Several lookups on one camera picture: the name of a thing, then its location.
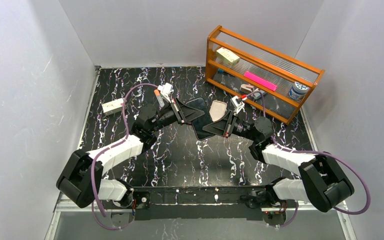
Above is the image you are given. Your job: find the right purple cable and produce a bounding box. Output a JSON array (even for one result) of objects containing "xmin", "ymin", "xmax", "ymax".
[{"xmin": 246, "ymin": 91, "xmax": 372, "ymax": 216}]

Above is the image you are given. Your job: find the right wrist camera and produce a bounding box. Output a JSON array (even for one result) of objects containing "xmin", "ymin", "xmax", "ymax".
[{"xmin": 230, "ymin": 95, "xmax": 248, "ymax": 116}]

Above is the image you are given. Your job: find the blue white round jar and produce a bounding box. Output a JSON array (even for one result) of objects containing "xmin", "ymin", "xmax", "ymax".
[{"xmin": 288, "ymin": 82, "xmax": 310, "ymax": 101}]

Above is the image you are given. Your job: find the purple cable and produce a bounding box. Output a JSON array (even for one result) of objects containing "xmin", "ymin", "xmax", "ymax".
[
  {"xmin": 90, "ymin": 83, "xmax": 160, "ymax": 231},
  {"xmin": 246, "ymin": 91, "xmax": 372, "ymax": 216}
]

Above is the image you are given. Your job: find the white box on table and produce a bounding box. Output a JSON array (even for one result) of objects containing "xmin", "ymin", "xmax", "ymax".
[{"xmin": 101, "ymin": 98, "xmax": 124, "ymax": 116}]

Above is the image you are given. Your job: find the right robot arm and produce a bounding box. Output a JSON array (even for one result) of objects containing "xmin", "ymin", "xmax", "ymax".
[{"xmin": 220, "ymin": 110, "xmax": 355, "ymax": 213}]

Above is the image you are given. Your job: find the pink flat case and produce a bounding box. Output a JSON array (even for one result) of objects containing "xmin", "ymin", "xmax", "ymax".
[{"xmin": 243, "ymin": 71, "xmax": 278, "ymax": 92}]

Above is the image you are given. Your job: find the orange grey highlighter marker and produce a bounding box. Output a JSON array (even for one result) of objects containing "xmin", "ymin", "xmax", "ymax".
[{"xmin": 153, "ymin": 89, "xmax": 165, "ymax": 108}]

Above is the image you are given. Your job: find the light blue stapler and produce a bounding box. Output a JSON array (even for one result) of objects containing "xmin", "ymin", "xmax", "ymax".
[{"xmin": 253, "ymin": 90, "xmax": 267, "ymax": 100}]

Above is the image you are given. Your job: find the orange wooden shelf rack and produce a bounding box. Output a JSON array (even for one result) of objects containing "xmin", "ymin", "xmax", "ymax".
[{"xmin": 205, "ymin": 25, "xmax": 325, "ymax": 124}]

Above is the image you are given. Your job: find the beige small stapler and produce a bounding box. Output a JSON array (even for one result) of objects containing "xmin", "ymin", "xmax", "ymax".
[{"xmin": 239, "ymin": 84, "xmax": 254, "ymax": 95}]

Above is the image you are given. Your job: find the cream cardboard box on shelf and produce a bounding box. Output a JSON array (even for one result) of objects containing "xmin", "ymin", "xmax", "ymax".
[{"xmin": 215, "ymin": 47, "xmax": 241, "ymax": 67}]

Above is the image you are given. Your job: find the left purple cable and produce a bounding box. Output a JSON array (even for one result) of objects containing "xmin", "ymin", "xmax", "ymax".
[{"xmin": 90, "ymin": 83, "xmax": 160, "ymax": 231}]

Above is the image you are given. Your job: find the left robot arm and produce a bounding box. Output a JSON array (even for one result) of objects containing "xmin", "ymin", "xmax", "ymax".
[{"xmin": 56, "ymin": 97, "xmax": 213, "ymax": 208}]

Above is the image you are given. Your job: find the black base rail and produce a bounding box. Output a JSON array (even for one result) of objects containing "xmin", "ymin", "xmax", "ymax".
[{"xmin": 100, "ymin": 187, "xmax": 287, "ymax": 221}]

